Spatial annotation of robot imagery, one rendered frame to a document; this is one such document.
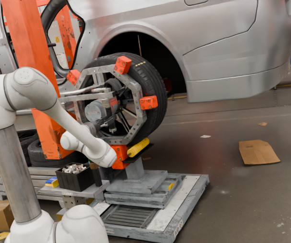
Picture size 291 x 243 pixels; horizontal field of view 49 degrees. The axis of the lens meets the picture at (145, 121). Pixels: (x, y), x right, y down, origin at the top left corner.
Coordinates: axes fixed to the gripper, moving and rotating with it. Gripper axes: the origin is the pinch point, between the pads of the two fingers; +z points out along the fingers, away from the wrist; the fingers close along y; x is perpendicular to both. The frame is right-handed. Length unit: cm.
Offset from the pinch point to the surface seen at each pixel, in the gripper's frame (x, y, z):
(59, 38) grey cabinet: 72, -365, 390
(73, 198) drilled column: -45, -26, -20
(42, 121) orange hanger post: -1, -63, 7
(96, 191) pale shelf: -38.0, -6.4, -20.2
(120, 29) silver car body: 51, -16, 59
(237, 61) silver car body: 17, 65, 59
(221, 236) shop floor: -83, 54, 12
